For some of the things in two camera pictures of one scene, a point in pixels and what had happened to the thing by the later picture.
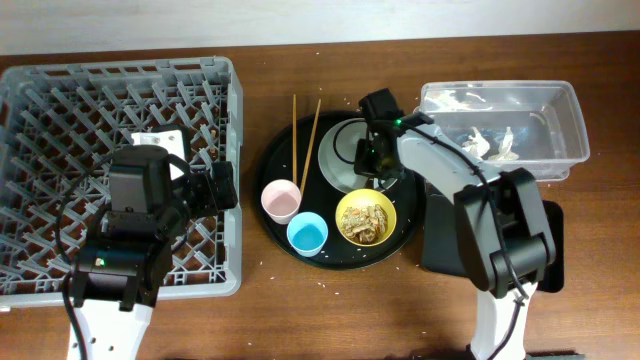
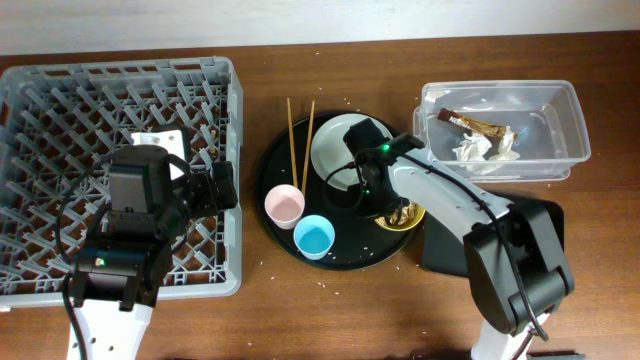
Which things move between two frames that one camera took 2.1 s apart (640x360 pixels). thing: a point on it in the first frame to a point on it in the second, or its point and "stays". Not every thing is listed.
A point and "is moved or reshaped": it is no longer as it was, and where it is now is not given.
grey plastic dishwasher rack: [59, 122] stays
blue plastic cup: [307, 233] is moved or reshaped
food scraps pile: [364, 224] to [407, 215]
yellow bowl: [365, 217] to [386, 222]
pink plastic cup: [281, 199] is moved or reshaped
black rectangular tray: [441, 254] stays
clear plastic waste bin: [535, 125] stays
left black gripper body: [202, 197] stays
